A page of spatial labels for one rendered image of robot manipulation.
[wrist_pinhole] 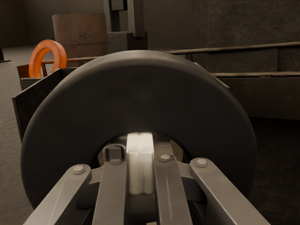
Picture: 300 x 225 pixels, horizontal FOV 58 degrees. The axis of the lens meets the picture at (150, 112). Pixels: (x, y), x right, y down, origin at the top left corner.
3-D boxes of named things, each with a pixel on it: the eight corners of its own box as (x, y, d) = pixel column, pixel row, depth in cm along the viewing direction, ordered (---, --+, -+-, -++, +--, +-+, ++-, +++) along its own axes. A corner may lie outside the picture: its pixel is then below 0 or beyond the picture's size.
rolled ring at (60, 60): (60, 33, 95) (68, 36, 98) (28, 45, 105) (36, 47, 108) (59, 85, 93) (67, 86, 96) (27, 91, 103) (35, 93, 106)
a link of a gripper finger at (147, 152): (139, 151, 15) (154, 150, 15) (139, 105, 21) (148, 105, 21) (142, 196, 16) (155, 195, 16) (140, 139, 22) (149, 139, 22)
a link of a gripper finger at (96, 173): (128, 207, 14) (69, 210, 14) (130, 155, 18) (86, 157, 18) (126, 183, 13) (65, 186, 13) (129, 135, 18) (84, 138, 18)
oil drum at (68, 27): (87, 83, 368) (80, 14, 339) (122, 88, 338) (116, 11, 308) (52, 93, 321) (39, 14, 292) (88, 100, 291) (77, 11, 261)
